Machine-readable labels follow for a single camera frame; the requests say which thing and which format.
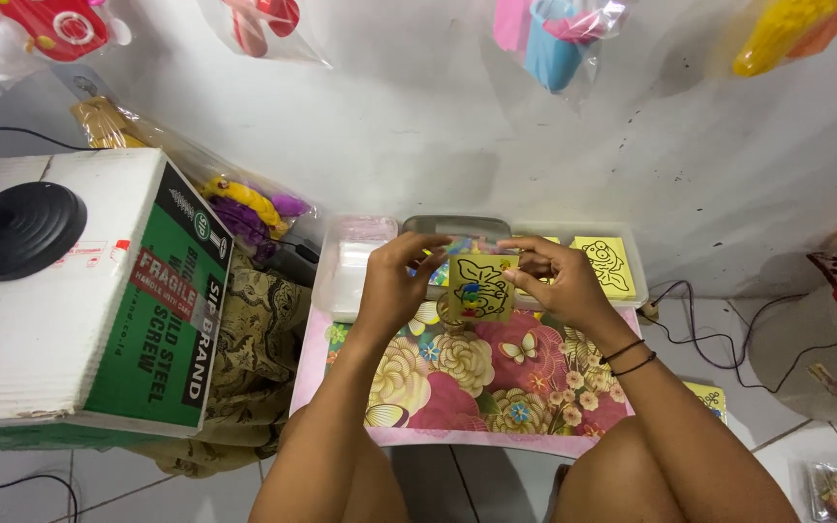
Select bagged pink blue toy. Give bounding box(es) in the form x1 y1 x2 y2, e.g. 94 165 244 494
487 0 634 110

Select patterned batik cloth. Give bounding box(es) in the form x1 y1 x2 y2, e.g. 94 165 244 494
128 250 314 479

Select person's right hand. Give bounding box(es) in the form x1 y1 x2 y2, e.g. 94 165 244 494
501 235 612 334

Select grey plastic tray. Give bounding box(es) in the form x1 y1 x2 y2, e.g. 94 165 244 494
401 215 514 244

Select black round lamp base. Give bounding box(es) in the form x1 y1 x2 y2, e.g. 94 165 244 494
0 174 89 282

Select bagged red white toy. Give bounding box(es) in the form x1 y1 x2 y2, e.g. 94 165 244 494
0 0 132 95

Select black wrist bands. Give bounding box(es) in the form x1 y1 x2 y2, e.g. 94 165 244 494
599 338 658 377

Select person's left hand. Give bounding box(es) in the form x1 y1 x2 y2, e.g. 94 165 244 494
355 232 454 333

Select floral low table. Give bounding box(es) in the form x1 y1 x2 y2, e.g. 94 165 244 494
289 304 643 460

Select bagged yellow purple toy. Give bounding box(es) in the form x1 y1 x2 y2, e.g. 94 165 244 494
70 97 318 255

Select bagged yellow orange toy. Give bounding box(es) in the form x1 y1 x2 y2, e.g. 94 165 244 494
709 0 837 79

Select person's right leg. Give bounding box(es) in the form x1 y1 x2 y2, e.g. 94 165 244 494
551 415 801 523

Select white green cardboard box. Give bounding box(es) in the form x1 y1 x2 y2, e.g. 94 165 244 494
0 148 235 440

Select yellow card on floor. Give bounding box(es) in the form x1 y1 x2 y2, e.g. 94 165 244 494
683 381 728 425

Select clear tray of yellow cards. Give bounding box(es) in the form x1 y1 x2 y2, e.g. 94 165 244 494
511 222 649 310

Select person's leg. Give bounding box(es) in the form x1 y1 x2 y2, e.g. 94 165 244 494
551 415 801 523
248 407 408 523

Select person's left leg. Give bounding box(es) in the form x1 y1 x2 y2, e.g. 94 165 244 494
248 407 408 523

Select clear plastic container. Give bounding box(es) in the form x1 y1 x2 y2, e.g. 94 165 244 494
311 215 399 323

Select black lamp cable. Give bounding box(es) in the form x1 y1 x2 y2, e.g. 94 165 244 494
0 126 110 152

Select yellow sand art card packet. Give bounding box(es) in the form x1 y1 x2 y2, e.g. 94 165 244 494
448 253 521 325

